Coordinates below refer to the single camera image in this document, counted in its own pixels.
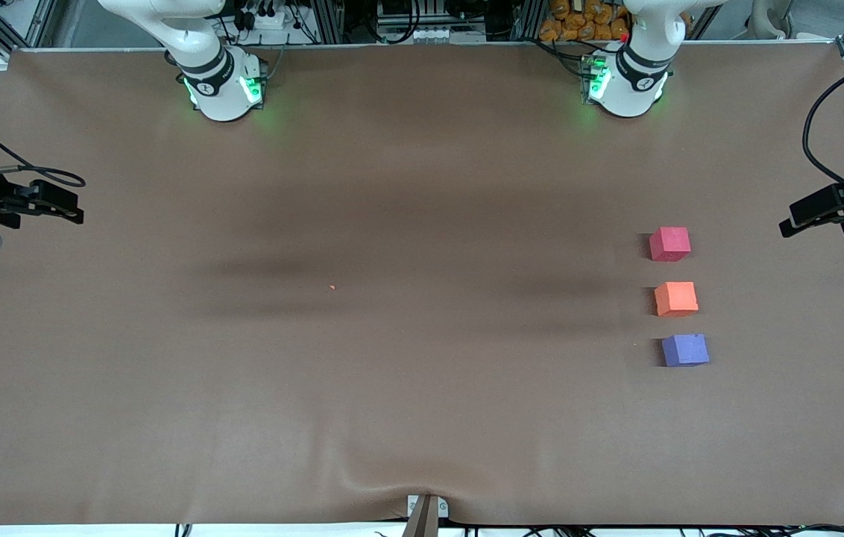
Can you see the beige curved pipe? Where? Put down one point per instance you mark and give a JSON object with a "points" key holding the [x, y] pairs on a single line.
{"points": [[765, 16]]}

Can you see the red foam cube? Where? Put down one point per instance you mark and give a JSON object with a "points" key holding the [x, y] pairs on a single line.
{"points": [[669, 244]]}

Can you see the purple foam cube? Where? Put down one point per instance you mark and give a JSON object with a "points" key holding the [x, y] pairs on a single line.
{"points": [[685, 350]]}

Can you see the white power strip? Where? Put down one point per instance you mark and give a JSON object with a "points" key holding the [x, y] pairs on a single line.
{"points": [[264, 19]]}

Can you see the orange foam cube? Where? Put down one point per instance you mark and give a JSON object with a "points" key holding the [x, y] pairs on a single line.
{"points": [[676, 298]]}

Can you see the brown table cover mat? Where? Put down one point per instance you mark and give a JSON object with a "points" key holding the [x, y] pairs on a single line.
{"points": [[422, 186]]}

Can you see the white connector block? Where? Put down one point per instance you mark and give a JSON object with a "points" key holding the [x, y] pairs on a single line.
{"points": [[433, 33]]}

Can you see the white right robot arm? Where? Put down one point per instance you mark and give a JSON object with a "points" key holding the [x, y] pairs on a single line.
{"points": [[217, 89]]}

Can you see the pile of orange packets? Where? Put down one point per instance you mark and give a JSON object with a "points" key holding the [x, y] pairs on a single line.
{"points": [[582, 21]]}

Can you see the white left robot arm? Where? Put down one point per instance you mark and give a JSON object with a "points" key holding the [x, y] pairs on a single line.
{"points": [[627, 93]]}

